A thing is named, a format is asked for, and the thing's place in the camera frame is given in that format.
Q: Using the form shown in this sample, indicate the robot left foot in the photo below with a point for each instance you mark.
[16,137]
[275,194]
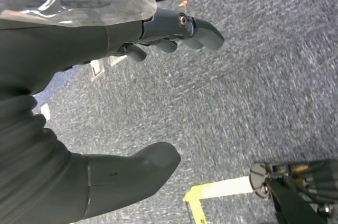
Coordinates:
[259,178]

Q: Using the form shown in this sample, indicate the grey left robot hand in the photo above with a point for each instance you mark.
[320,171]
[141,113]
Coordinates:
[66,47]

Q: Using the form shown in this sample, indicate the yellow floor tape square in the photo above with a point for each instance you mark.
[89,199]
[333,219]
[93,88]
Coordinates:
[219,187]

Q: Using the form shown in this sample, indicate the orange floor scrap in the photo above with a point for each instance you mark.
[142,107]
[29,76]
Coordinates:
[183,3]

